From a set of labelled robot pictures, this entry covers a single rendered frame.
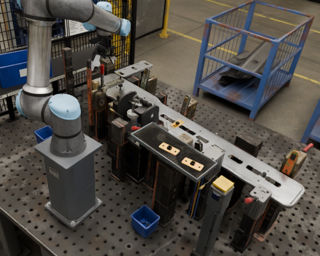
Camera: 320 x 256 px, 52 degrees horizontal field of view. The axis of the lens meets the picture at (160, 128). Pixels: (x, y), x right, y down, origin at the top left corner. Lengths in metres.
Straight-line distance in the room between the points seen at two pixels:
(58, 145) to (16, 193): 0.55
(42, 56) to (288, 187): 1.19
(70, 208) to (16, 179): 0.45
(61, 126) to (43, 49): 0.30
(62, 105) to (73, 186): 0.38
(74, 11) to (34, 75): 0.30
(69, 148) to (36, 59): 0.37
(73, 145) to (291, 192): 0.97
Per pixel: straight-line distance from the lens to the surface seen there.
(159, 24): 5.47
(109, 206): 1.76
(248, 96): 3.96
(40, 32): 1.34
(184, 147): 1.41
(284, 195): 1.58
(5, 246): 2.38
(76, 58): 2.37
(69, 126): 1.36
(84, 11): 1.28
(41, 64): 1.37
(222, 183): 1.30
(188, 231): 1.70
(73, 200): 1.58
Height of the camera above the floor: 2.06
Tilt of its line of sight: 37 degrees down
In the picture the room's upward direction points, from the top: 7 degrees clockwise
